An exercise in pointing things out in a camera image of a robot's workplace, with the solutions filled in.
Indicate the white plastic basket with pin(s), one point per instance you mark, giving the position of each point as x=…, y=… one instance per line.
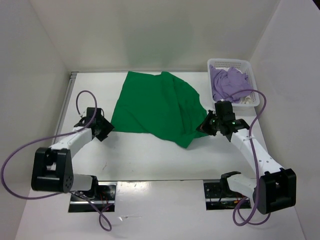
x=242, y=66

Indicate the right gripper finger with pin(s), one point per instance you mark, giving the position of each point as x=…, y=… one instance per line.
x=210, y=132
x=206, y=125

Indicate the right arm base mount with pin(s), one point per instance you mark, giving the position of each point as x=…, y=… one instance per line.
x=215, y=199

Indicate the white cloth in basket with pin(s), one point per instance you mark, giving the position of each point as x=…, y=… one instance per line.
x=245, y=100

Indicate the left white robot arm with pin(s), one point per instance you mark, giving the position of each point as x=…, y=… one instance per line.
x=53, y=166

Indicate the purple t shirt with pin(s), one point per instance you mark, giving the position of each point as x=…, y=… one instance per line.
x=229, y=84

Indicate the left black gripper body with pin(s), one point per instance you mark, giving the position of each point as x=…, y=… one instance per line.
x=98, y=123

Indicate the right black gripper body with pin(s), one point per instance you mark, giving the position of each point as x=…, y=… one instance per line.
x=219, y=120

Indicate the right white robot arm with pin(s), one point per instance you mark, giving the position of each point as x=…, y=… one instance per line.
x=275, y=187

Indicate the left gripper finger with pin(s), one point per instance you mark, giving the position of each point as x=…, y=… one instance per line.
x=101, y=135
x=106, y=126

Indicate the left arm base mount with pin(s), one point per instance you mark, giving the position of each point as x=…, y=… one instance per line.
x=103, y=198

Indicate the green t shirt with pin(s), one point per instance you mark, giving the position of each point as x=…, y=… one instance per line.
x=162, y=105

